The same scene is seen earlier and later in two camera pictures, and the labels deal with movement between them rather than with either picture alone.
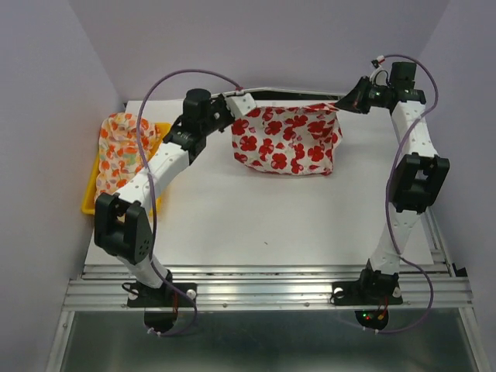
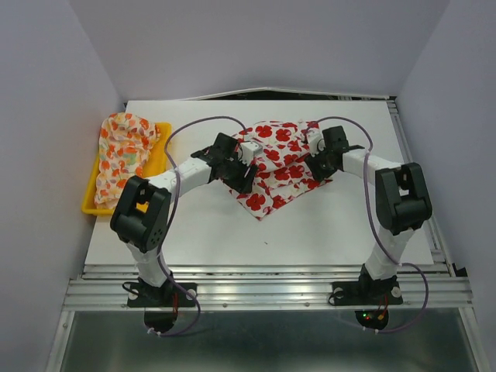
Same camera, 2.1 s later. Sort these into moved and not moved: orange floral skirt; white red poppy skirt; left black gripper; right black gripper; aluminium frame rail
Moved: white red poppy skirt; left black gripper; right black gripper
Not moved: orange floral skirt; aluminium frame rail
